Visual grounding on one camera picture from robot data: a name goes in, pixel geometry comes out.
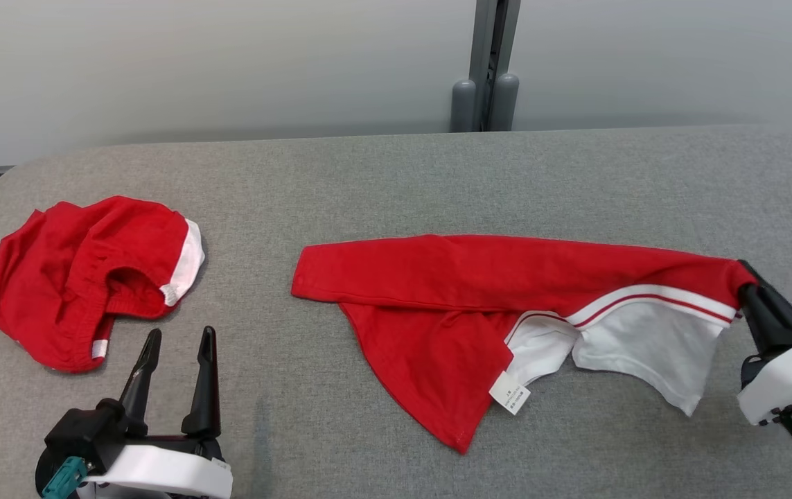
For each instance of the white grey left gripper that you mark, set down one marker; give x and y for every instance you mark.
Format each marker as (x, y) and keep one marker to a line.
(160, 475)

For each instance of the red white Bulls shorts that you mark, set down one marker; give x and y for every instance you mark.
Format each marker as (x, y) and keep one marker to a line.
(56, 277)

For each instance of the red white Bulls jersey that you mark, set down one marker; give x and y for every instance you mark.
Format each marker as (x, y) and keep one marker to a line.
(437, 277)

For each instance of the grey fabric sofa surface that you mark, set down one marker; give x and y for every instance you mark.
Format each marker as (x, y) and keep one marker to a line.
(368, 187)

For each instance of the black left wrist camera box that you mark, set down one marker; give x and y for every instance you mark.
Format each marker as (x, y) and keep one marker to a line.
(84, 430)

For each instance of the grey cylindrical post cap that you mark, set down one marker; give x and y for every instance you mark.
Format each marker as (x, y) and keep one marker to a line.
(505, 104)
(463, 107)

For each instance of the grey metal partition post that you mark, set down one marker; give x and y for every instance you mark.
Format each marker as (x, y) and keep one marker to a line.
(493, 41)

